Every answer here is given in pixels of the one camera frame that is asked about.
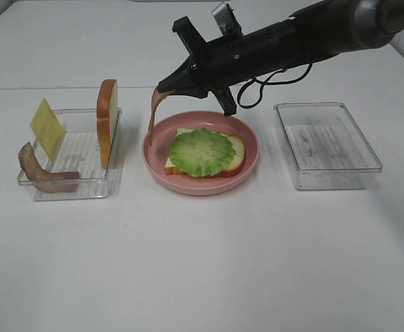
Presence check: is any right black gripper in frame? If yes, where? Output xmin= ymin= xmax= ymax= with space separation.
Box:
xmin=158 ymin=17 xmax=292 ymax=116

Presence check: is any reddish brown bacon strip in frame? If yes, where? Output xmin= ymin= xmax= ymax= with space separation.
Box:
xmin=148 ymin=88 xmax=175 ymax=145

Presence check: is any green lettuce leaf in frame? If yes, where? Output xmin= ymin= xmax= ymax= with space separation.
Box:
xmin=169 ymin=128 xmax=236 ymax=177

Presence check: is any pale pink bacon strip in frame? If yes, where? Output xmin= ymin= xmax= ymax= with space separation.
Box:
xmin=18 ymin=142 xmax=80 ymax=194

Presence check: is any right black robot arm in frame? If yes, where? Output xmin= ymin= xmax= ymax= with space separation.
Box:
xmin=154 ymin=1 xmax=404 ymax=116

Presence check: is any pink round plate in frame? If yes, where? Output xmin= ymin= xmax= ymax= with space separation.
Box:
xmin=143 ymin=111 xmax=259 ymax=196

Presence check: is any upright bread slice left tray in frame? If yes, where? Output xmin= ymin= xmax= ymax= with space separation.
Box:
xmin=96 ymin=79 xmax=118 ymax=168

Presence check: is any left clear plastic tray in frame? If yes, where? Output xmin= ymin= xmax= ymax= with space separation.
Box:
xmin=17 ymin=108 xmax=123 ymax=201

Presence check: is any clear plastic tray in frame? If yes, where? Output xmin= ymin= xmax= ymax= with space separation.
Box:
xmin=17 ymin=108 xmax=123 ymax=201
xmin=274 ymin=102 xmax=383 ymax=190

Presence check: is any right clear plastic tray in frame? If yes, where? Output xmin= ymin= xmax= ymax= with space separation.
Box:
xmin=274 ymin=102 xmax=383 ymax=190

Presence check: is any yellow cheese slice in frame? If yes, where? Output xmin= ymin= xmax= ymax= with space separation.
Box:
xmin=30 ymin=98 xmax=66 ymax=160

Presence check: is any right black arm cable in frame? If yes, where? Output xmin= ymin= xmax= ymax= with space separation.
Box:
xmin=237 ymin=63 xmax=313 ymax=109

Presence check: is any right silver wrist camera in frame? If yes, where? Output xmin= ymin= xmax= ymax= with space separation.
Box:
xmin=212 ymin=2 xmax=242 ymax=36

